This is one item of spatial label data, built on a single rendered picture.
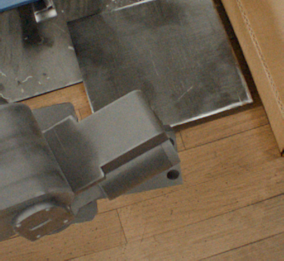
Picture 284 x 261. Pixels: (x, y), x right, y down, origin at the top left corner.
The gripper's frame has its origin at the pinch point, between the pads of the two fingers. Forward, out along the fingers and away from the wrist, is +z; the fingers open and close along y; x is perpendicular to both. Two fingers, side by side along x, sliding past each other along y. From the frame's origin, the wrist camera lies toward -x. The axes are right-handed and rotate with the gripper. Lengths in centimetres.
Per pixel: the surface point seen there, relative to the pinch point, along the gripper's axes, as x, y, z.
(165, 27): -14.4, 9.0, 14.9
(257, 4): -26.0, 10.0, 16.7
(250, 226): -18.7, -12.8, 4.6
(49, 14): -1.9, 12.8, 10.3
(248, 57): -22.6, 4.3, 11.9
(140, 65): -10.7, 5.4, 13.0
